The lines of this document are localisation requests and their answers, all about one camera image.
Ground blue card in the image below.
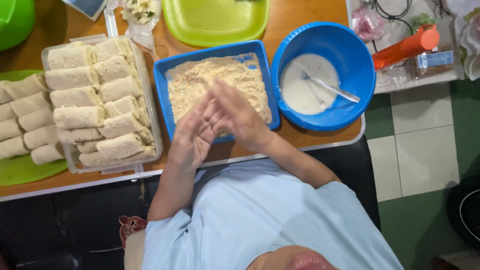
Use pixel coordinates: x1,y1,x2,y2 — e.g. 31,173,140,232
62,0,109,21

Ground black round object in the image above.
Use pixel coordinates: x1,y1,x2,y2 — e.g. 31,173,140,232
446,176,480,250

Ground red patterned cloth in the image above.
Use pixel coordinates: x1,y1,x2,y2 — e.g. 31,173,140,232
118,215,148,249

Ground clear packet with blue label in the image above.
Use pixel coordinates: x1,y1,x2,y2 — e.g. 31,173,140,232
410,45,456,79

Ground breadcrumbs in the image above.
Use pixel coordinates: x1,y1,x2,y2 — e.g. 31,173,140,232
166,52,272,126

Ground person's right hand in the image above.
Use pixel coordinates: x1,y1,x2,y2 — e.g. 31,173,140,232
204,78,276,152

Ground lime green square tray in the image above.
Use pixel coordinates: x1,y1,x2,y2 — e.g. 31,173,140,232
162,0,270,47

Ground white side table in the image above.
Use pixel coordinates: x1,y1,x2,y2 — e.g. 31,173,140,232
345,0,466,94

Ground row of plain wrapped rolls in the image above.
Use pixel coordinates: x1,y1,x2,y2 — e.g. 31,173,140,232
0,73,65,166

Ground person's left hand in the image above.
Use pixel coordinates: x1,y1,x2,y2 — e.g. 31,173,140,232
169,97,226,170

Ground pink plastic bag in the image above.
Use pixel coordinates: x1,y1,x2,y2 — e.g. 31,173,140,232
352,5,385,41

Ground clear bag of filling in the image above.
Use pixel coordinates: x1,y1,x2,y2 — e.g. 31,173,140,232
119,0,163,51

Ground pile of breaded rolls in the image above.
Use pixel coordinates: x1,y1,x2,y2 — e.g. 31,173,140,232
45,37,157,168

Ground black cable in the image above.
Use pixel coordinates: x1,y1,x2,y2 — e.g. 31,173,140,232
369,0,415,68

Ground white batter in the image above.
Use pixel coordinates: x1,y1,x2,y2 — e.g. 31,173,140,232
279,53,340,116

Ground green plastic container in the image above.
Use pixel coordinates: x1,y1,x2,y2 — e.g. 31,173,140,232
0,0,36,51

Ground orange plastic bottle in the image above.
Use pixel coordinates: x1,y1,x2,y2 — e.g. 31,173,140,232
372,24,440,71

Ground blue round bowl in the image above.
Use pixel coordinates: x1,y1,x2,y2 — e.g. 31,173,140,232
270,21,377,132

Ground clear plastic container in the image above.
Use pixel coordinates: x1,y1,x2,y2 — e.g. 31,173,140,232
40,34,164,175

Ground blue rectangular tray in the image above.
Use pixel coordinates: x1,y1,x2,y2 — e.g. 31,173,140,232
153,40,281,145

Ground metal spoon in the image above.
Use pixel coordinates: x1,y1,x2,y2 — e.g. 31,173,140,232
301,70,361,103

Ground green round plate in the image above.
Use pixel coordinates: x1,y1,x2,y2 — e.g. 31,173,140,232
0,69,69,187

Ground person's light blue shirt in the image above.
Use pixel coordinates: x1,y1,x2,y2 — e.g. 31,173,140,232
142,158,405,270

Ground white plastic bag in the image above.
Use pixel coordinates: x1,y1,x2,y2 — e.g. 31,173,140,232
454,11,480,81

